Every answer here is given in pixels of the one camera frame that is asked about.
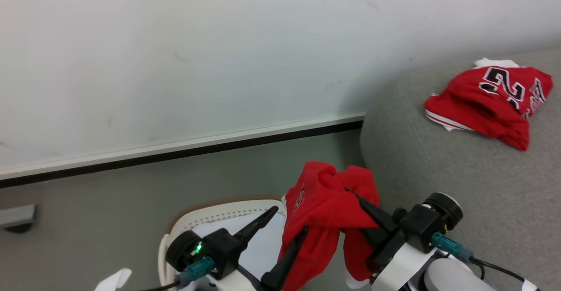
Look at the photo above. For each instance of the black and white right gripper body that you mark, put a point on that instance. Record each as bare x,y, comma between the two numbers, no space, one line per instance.
416,229

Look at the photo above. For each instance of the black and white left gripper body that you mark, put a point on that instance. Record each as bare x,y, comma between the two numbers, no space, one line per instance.
221,247

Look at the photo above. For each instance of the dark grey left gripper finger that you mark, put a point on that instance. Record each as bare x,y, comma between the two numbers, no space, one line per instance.
258,224
285,262

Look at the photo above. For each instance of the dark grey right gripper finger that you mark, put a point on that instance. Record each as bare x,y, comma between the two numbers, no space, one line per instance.
374,243
372,215

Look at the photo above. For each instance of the plain red garment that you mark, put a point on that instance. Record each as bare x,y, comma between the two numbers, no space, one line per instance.
320,203

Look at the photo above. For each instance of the red jersey with number print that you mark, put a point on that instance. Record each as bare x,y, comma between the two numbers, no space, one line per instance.
482,107

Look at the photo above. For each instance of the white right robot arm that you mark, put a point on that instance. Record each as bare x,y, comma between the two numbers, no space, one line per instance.
451,278

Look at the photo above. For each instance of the white perforated laundry basket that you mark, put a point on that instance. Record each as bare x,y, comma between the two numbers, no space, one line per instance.
210,214

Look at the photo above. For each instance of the pale white cloth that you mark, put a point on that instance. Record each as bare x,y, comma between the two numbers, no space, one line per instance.
263,247

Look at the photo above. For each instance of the grey fabric sofa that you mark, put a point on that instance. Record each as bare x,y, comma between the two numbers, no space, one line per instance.
438,172

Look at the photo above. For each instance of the white and black baseboard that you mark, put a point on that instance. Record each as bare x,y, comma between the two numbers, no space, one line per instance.
175,148

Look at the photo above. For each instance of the white garment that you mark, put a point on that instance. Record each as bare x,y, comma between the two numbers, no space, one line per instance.
495,62

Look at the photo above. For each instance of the grey metal floor fixture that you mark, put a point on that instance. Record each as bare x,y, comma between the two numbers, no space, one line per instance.
17,215

